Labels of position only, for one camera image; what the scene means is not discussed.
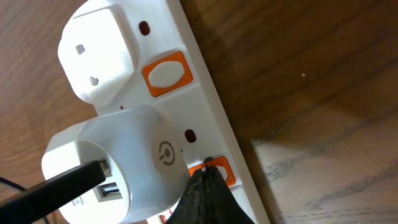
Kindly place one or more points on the white power strip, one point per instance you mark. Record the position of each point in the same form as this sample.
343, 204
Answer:
171, 75

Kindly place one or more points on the white USB charger adapter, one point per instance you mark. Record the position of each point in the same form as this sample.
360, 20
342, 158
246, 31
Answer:
145, 170

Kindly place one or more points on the white plug in strip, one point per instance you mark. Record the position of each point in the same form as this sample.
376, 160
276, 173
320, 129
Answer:
96, 55

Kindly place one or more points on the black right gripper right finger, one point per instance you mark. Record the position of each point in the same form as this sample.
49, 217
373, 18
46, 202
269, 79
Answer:
221, 206

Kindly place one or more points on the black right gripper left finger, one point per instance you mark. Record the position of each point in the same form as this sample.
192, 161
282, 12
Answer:
192, 207

